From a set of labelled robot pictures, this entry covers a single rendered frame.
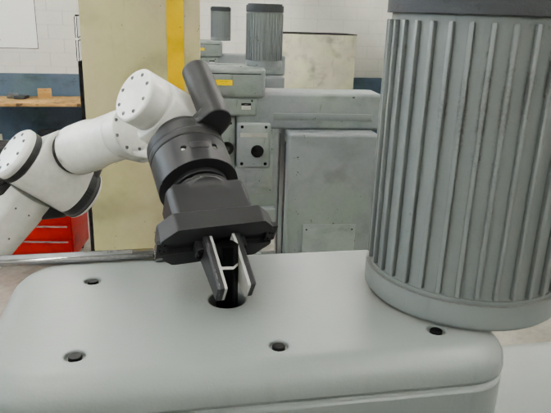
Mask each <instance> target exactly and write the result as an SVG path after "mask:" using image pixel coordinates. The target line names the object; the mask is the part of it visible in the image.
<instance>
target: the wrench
mask: <svg viewBox="0 0 551 413"><path fill-rule="evenodd" d="M155 249H156V245H155V246H154V248H140V249H123V250H106V251H88V252H54V253H38V254H20V255H3V256H0V267H3V266H34V265H50V264H66V263H81V262H98V261H128V260H145V259H154V258H155V256H154V251H155ZM155 262H163V260H162V259H161V258H159V259H155Z"/></svg>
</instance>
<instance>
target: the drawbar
mask: <svg viewBox="0 0 551 413"><path fill-rule="evenodd" d="M216 251H217V254H218V256H219V260H220V263H221V266H222V267H225V266H235V265H236V264H237V263H238V260H239V244H238V243H236V242H234V241H233V240H221V241H220V242H219V243H217V244H216ZM222 271H223V274H224V276H225V281H226V285H227V288H228V289H227V293H226V295H225V300H222V301H216V307H218V308H225V309H229V308H235V307H238V266H237V267H236V268H234V269H233V270H222Z"/></svg>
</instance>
